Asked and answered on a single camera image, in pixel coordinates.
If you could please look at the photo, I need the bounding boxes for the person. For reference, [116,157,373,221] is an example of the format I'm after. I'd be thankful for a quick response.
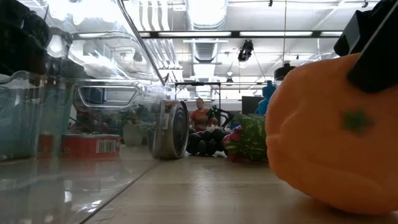
[188,97,218,133]

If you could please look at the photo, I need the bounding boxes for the overhead light bar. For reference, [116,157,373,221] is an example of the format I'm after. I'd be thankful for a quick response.
[139,30,345,39]

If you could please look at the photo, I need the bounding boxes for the flat tin can red label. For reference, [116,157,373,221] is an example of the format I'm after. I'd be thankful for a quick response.
[39,133,121,159]

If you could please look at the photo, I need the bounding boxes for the tall silver tin can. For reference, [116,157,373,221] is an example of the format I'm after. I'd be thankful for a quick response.
[148,99,190,161]

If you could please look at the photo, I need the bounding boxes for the black background table frame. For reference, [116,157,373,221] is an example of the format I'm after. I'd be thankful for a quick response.
[174,81,222,101]

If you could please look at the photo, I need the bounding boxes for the black hanging camera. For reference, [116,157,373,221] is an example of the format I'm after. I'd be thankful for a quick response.
[237,39,255,68]

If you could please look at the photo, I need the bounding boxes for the clear bottle with black cap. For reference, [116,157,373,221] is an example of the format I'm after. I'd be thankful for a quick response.
[273,61,297,88]

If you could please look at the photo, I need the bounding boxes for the dark blue toy grapes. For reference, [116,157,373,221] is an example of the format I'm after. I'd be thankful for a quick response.
[185,127,229,157]

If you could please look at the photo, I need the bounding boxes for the red grapes with green leaf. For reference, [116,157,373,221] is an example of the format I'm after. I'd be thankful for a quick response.
[222,112,269,163]

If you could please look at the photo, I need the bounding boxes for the orange toy fruit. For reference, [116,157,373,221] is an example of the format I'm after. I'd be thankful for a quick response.
[265,52,398,216]

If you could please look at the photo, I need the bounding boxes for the black computer monitor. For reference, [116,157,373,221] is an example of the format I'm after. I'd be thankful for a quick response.
[241,96,265,115]

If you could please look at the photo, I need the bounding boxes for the clear plastic container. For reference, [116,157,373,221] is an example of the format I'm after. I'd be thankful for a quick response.
[0,0,167,224]

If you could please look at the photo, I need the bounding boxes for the blue squeeze bottle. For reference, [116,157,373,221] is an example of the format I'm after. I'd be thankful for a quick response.
[254,80,277,116]

